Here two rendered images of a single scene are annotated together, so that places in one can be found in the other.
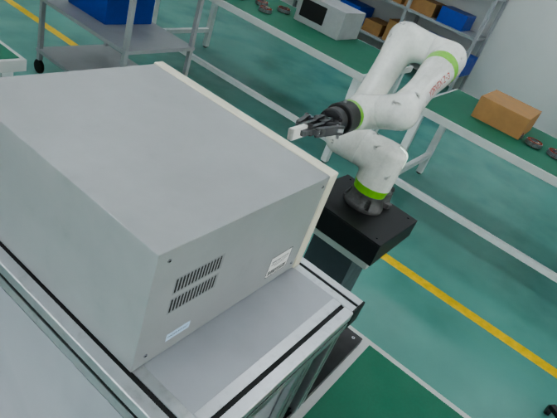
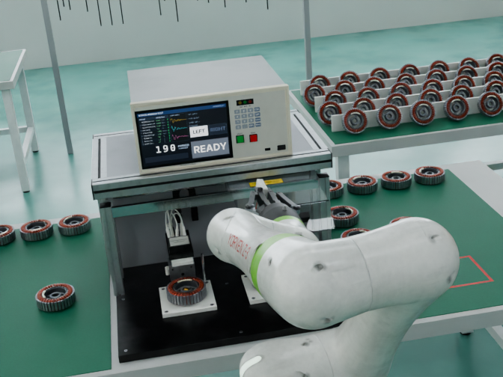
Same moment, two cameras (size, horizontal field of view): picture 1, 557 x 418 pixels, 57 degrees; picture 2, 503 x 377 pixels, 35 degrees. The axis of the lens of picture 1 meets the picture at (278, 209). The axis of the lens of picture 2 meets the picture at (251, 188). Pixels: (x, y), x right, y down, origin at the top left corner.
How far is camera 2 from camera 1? 2.81 m
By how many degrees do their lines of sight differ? 116
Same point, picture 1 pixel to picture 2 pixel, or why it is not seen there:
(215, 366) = (116, 143)
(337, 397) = (100, 324)
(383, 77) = not seen: hidden behind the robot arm
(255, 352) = (110, 151)
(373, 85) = not seen: hidden behind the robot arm
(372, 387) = (82, 346)
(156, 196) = (155, 72)
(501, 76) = not seen: outside the picture
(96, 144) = (197, 68)
